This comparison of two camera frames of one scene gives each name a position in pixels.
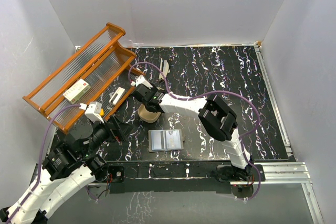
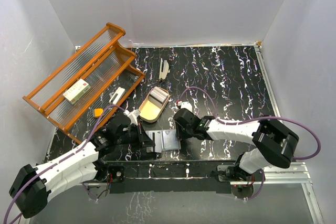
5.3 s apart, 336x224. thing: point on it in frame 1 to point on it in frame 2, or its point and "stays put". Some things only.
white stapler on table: (166, 68) stays put
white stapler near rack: (117, 96) stays put
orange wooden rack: (95, 79) stays put
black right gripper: (154, 89) to (180, 135)
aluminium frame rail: (282, 173) stays put
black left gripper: (120, 128) to (143, 140)
